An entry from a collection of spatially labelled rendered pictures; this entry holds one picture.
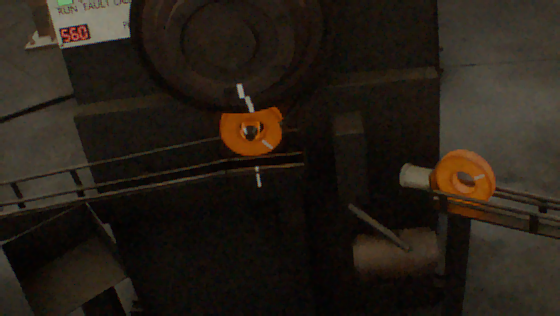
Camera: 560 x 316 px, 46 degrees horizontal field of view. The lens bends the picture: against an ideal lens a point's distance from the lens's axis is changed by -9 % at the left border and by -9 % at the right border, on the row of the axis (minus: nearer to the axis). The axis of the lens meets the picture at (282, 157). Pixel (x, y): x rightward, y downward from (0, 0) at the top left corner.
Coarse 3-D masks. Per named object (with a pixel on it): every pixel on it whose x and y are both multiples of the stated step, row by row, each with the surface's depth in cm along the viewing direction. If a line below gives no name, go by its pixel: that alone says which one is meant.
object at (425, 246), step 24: (360, 240) 180; (384, 240) 178; (408, 240) 177; (432, 240) 177; (360, 264) 177; (384, 264) 176; (408, 264) 176; (432, 264) 177; (384, 288) 183; (384, 312) 189
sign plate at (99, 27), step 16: (48, 0) 164; (80, 0) 164; (96, 0) 164; (112, 0) 164; (128, 0) 164; (64, 16) 166; (80, 16) 167; (96, 16) 167; (112, 16) 167; (128, 16) 167; (64, 32) 169; (80, 32) 169; (96, 32) 169; (112, 32) 170; (128, 32) 170
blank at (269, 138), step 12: (276, 108) 174; (228, 120) 173; (240, 120) 173; (264, 120) 173; (276, 120) 173; (228, 132) 175; (240, 132) 177; (264, 132) 175; (276, 132) 175; (228, 144) 177; (240, 144) 177; (252, 144) 177; (264, 144) 177; (276, 144) 177
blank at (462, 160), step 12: (444, 156) 168; (456, 156) 162; (468, 156) 161; (444, 168) 167; (456, 168) 164; (468, 168) 162; (480, 168) 160; (444, 180) 169; (456, 180) 169; (480, 180) 162; (492, 180) 161; (456, 192) 168; (468, 192) 167; (480, 192) 164; (492, 192) 163; (480, 204) 166
